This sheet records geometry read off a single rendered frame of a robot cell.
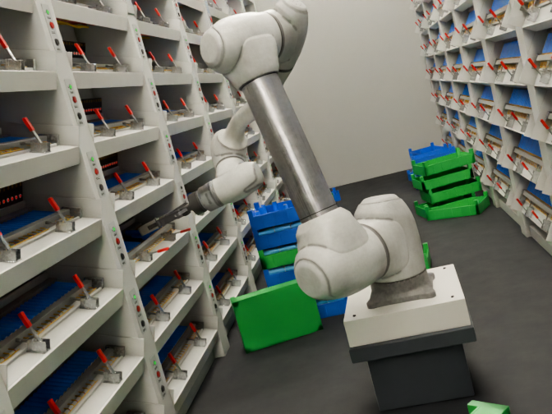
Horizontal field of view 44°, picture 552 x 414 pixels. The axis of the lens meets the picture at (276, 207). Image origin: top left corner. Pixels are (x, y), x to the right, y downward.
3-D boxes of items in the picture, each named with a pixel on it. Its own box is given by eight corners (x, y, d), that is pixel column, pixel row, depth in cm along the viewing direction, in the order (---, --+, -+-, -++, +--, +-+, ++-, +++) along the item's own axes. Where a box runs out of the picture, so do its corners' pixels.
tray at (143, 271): (188, 242, 250) (189, 216, 248) (135, 293, 191) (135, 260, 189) (135, 238, 252) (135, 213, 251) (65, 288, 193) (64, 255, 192)
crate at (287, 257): (338, 241, 284) (333, 223, 283) (338, 253, 264) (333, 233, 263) (269, 257, 288) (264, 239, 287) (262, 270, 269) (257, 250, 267)
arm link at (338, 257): (400, 273, 173) (342, 307, 159) (357, 286, 186) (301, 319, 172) (274, -3, 176) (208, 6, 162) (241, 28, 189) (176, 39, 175)
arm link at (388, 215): (439, 262, 187) (420, 185, 183) (398, 287, 175) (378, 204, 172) (392, 262, 199) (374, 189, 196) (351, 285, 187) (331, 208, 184)
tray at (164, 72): (191, 83, 310) (192, 52, 307) (151, 85, 251) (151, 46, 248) (148, 81, 312) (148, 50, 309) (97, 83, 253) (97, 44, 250)
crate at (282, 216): (329, 204, 281) (324, 185, 280) (328, 213, 262) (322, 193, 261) (259, 221, 286) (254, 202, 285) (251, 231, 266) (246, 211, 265)
